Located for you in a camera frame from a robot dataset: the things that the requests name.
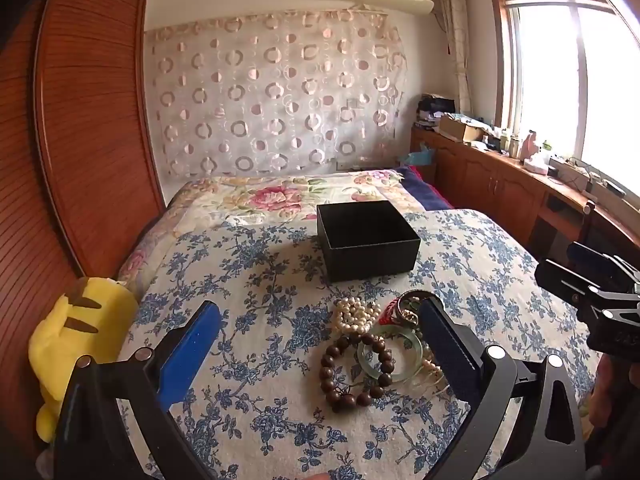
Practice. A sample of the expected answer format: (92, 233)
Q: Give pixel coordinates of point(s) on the pink figurine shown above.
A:
(530, 146)

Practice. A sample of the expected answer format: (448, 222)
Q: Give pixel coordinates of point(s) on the pile of dark clutter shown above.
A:
(435, 107)

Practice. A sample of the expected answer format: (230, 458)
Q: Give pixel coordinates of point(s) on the black square box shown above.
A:
(367, 245)

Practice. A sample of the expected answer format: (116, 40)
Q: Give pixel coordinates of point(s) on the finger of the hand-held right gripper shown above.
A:
(590, 252)
(560, 272)

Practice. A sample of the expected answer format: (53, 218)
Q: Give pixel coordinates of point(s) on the large window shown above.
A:
(575, 70)

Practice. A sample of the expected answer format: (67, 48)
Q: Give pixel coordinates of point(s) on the open cardboard box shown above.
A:
(460, 127)

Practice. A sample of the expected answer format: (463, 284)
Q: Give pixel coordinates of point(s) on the wooden cabinet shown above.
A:
(480, 180)

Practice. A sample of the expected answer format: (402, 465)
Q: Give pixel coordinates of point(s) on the blue floral bedsheet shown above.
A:
(270, 310)

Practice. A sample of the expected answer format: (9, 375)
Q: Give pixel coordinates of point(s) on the green jade bangle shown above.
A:
(367, 362)

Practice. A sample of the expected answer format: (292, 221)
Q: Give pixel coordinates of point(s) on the circle patterned sheer cloth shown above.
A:
(275, 90)

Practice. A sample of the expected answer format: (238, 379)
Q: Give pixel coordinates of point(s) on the pink floral blanket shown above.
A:
(270, 197)

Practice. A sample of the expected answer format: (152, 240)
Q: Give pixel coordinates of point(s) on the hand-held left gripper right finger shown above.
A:
(450, 350)

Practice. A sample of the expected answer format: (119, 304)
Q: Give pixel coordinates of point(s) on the person's right forearm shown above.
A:
(617, 390)

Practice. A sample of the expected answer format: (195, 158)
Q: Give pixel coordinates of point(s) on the blue plastic bag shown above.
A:
(422, 155)

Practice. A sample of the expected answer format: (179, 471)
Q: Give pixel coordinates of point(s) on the yellow plush toy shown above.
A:
(75, 340)

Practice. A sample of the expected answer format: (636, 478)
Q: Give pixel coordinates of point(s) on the navy blanket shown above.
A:
(425, 190)

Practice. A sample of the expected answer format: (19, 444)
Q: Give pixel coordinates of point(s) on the pale window curtain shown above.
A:
(457, 45)

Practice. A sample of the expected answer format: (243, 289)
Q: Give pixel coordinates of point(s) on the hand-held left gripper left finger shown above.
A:
(192, 355)

